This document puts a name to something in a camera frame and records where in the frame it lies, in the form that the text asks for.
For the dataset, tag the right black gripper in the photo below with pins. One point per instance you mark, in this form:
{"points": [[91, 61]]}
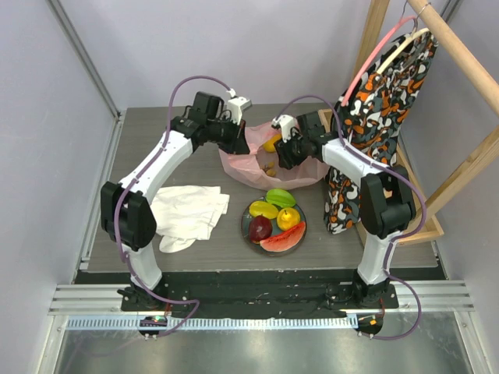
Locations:
{"points": [[284, 152]]}

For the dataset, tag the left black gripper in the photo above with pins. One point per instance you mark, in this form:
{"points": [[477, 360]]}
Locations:
{"points": [[238, 144]]}

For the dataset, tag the pink plastic bag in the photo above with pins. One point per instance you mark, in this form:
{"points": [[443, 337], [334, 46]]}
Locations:
{"points": [[259, 169]]}

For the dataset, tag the green fake starfruit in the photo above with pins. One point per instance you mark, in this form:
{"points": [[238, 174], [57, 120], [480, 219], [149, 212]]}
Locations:
{"points": [[280, 198]]}

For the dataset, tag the yellow fake starfruit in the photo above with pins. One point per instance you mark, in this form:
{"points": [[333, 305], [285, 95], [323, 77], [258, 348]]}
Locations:
{"points": [[263, 208]]}

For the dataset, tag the red fake apple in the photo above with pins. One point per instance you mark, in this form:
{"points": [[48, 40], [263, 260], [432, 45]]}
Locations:
{"points": [[260, 228]]}

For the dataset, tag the fake watermelon slice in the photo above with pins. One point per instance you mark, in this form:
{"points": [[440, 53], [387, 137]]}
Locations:
{"points": [[286, 240]]}

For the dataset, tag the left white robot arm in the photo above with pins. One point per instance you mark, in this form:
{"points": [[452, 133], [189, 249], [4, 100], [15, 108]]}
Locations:
{"points": [[126, 215]]}

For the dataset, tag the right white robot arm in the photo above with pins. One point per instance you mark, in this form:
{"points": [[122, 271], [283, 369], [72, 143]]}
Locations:
{"points": [[387, 204]]}

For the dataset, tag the orange fake fruit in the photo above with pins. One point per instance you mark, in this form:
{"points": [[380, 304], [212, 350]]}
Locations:
{"points": [[269, 146]]}

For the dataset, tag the brown fake longan bunch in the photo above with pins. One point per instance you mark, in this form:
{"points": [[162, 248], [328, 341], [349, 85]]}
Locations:
{"points": [[269, 169]]}

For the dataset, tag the blue ceramic plate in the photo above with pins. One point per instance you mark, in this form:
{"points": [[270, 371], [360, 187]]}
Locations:
{"points": [[246, 219]]}

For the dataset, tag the white cloth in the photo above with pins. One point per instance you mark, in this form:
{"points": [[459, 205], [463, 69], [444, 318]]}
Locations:
{"points": [[186, 214]]}

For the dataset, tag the patterned orange black garment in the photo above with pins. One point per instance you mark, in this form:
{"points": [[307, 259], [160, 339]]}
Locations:
{"points": [[372, 119]]}

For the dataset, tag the pink clothes hanger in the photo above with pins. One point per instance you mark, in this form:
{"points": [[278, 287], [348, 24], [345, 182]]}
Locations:
{"points": [[373, 55]]}

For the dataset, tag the cream clothes hanger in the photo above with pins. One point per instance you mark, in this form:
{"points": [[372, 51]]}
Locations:
{"points": [[403, 45]]}

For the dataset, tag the wooden clothes rack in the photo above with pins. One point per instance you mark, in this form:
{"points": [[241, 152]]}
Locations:
{"points": [[446, 124]]}

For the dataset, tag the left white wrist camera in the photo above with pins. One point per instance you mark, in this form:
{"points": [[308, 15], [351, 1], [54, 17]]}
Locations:
{"points": [[237, 105]]}

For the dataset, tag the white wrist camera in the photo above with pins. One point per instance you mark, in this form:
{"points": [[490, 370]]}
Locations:
{"points": [[285, 123], [237, 105]]}

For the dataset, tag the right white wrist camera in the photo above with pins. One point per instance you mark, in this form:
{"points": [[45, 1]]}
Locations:
{"points": [[285, 123]]}

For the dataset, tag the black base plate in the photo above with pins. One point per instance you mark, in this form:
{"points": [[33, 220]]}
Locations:
{"points": [[270, 294]]}

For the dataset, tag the aluminium rail frame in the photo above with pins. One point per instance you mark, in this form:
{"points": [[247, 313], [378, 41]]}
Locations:
{"points": [[436, 327]]}

